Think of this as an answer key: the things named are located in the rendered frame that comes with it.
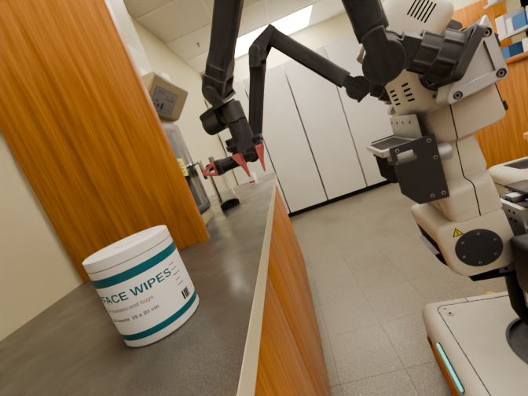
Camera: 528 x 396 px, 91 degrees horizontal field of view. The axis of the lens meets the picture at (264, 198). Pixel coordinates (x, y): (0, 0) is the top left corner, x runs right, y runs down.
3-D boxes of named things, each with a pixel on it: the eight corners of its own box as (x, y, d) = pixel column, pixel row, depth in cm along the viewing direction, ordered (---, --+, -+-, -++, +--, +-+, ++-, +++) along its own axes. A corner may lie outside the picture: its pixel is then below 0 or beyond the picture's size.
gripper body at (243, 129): (232, 153, 76) (222, 129, 75) (264, 140, 75) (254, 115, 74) (228, 153, 70) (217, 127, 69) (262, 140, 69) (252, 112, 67)
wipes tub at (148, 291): (108, 358, 39) (59, 272, 37) (150, 306, 52) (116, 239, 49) (184, 335, 37) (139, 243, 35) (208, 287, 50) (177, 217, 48)
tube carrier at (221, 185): (215, 210, 131) (199, 170, 127) (227, 203, 140) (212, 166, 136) (232, 206, 125) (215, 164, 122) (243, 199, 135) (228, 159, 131)
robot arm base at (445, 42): (489, 23, 42) (453, 45, 53) (438, 12, 43) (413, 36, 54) (462, 79, 44) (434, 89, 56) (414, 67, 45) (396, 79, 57)
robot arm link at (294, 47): (261, 13, 86) (268, 20, 95) (243, 55, 92) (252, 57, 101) (375, 82, 85) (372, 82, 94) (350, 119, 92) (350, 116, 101)
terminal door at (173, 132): (188, 225, 94) (140, 119, 87) (210, 206, 124) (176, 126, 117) (189, 225, 94) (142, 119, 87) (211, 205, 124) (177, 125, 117)
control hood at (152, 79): (135, 114, 86) (122, 84, 84) (174, 122, 118) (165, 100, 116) (166, 100, 85) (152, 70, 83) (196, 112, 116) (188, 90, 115)
